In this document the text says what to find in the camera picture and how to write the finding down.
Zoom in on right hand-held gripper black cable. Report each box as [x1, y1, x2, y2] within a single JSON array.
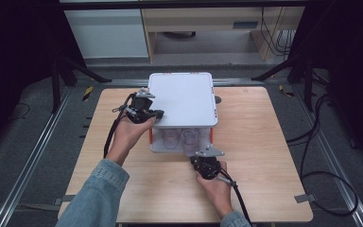
[[216, 167, 253, 227]]

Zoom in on hand-held gripper black cable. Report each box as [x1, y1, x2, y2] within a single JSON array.
[[102, 93, 139, 159], [216, 167, 253, 227]]

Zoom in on person's right hand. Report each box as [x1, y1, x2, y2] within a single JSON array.
[[196, 161, 234, 219]]

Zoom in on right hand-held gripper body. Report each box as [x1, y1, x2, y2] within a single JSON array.
[[189, 145, 226, 181]]

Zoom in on thin black floor cable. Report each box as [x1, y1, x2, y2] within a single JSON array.
[[7, 101, 31, 123]]

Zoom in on white storage box lid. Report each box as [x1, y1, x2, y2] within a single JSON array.
[[147, 72, 219, 130]]

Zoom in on left hand-held gripper black cable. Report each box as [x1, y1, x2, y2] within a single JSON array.
[[102, 93, 139, 159]]

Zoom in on light wooden desk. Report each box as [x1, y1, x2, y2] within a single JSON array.
[[140, 7, 305, 62]]

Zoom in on yellow black tape strip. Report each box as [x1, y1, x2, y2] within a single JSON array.
[[81, 85, 95, 102]]

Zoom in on metal floor rail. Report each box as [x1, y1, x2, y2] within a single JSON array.
[[0, 86, 74, 227], [291, 84, 363, 227]]

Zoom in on black metal stand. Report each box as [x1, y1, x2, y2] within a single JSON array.
[[251, 56, 329, 112], [50, 56, 113, 114]]

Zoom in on thick black floor cable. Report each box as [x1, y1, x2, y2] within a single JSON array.
[[285, 93, 360, 218]]

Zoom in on person's left hand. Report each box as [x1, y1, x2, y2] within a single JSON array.
[[105, 115, 157, 166]]

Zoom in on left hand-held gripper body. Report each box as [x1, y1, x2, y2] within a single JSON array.
[[126, 87, 159, 125]]

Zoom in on white cabinet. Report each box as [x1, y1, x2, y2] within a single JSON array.
[[63, 9, 149, 60]]

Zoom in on bundle of hanging black cables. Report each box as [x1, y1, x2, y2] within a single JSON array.
[[259, 8, 298, 59]]

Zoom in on grey tape piece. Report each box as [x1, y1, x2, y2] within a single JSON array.
[[293, 193, 318, 204], [53, 194, 77, 206]]

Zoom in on translucent storage box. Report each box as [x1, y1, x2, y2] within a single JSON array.
[[148, 126, 215, 156]]

